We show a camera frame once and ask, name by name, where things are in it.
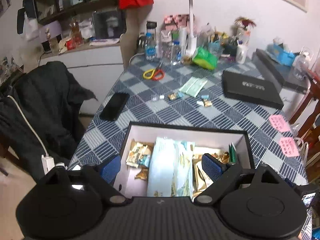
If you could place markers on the dark glass-front cabinet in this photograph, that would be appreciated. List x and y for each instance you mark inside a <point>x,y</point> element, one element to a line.
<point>60,0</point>

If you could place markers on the cooking oil bottle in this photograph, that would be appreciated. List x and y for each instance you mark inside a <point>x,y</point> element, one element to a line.
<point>75,31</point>

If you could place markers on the white chest freezer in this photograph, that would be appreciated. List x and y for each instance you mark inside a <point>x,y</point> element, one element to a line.
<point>277,72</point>

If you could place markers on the small blue basket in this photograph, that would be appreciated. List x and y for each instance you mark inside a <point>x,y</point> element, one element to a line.
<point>215,48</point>

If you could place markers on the wooden chair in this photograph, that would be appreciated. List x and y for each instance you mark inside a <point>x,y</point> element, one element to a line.
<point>308,105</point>

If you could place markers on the small clear bottle white cap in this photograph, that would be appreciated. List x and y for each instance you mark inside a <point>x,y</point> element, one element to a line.
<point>157,97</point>

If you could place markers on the blue tissue basket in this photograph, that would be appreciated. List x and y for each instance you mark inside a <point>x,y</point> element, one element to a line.
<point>281,55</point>

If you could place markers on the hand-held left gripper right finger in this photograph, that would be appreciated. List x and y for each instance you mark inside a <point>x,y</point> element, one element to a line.
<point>212,166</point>

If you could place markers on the blue label water bottle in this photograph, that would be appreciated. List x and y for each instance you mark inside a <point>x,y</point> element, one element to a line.
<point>176,53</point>
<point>150,48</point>

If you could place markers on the yellow orange scissors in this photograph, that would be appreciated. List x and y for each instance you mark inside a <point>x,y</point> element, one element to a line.
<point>153,73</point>

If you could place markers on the white desk lamp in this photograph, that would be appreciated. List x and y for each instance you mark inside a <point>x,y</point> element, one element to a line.
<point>192,25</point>

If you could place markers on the black storage box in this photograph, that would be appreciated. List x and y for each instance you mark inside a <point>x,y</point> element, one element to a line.
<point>190,133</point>

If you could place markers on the gold candy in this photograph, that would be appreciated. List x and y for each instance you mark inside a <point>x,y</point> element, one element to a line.
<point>172,96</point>
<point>207,103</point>

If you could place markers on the blue checkered desktop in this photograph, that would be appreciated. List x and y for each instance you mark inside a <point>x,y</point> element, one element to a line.
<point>162,116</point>

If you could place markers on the flat black box lid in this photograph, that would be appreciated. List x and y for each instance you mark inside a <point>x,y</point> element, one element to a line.
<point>252,90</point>

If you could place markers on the pink checkered box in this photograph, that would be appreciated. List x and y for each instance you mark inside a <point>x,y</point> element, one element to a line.
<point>176,21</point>

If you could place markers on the pink sticker sheet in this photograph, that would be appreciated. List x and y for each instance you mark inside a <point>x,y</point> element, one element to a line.
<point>288,146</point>
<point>278,123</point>

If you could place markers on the dark green packet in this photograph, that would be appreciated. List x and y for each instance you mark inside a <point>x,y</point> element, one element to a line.
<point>233,153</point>

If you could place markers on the black jacket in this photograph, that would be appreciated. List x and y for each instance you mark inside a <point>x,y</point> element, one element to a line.
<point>45,110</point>

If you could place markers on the blue candy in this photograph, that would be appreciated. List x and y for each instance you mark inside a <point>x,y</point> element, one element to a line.
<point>205,96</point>
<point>180,95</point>

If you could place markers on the white counter cabinet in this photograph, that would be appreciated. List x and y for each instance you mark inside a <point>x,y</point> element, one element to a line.
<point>82,60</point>

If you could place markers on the stack of clear plastic cups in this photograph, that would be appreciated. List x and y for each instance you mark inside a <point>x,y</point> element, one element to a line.
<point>183,40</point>

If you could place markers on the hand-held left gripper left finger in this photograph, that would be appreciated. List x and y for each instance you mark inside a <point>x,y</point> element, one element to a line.
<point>110,170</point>

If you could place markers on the green tissue pack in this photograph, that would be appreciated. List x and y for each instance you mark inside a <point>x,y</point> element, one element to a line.
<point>204,58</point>

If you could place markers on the light blue packet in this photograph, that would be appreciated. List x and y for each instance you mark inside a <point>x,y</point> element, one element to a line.
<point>185,165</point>
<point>162,167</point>

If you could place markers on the large gold packet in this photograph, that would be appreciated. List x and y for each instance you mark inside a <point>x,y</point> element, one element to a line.
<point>198,180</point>

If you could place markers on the clear plastic jug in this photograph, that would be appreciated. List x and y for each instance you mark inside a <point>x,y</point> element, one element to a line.
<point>301,65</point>

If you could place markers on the dried flower decoration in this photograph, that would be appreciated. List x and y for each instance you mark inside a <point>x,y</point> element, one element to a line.
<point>245,23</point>

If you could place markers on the black smartphone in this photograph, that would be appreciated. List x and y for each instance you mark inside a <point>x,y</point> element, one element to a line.
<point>115,106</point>

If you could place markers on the black microwave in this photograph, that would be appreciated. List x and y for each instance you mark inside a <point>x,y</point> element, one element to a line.
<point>108,25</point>

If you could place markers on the dark lid drinking bottle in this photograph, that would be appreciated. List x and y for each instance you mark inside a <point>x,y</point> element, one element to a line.
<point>151,27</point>

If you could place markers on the dark hanging garment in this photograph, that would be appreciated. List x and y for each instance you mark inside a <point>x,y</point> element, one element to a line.
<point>25,12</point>

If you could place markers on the green white wipe packet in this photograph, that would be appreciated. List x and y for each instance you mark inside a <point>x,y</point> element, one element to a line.
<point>200,87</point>
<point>189,86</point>

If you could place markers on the clear plastic jar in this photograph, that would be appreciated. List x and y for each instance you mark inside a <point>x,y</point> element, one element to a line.
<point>165,45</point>

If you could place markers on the gold white snack packet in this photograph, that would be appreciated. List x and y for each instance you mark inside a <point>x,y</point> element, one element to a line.
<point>136,155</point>

